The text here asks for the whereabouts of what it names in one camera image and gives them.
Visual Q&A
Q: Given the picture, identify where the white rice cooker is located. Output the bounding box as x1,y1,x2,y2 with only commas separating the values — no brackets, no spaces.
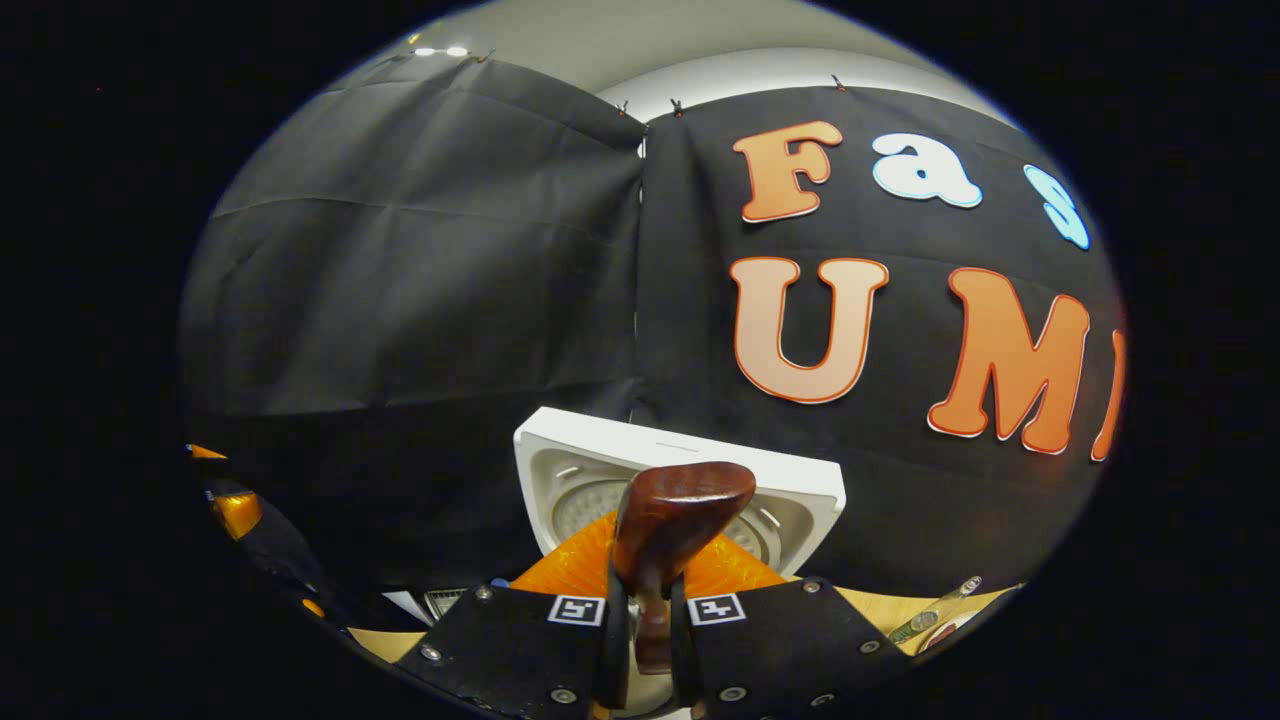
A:
513,406,847,719

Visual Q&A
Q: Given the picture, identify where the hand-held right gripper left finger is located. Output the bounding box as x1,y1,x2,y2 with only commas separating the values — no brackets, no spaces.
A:
395,510,633,720

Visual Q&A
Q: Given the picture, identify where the row of black cloth clips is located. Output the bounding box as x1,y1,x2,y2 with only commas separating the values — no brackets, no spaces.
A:
480,48,849,119

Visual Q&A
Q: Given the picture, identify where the black backdrop cloth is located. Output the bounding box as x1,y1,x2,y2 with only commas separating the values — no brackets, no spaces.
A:
178,52,1131,641

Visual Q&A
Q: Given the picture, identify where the clear plastic water bottle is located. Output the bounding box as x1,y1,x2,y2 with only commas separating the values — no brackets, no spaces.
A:
888,575,983,643

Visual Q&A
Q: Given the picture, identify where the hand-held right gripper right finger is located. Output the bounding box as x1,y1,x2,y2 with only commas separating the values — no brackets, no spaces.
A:
668,535,911,719

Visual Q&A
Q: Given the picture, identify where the metal wire tray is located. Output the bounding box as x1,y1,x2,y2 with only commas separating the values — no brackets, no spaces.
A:
385,588,471,629

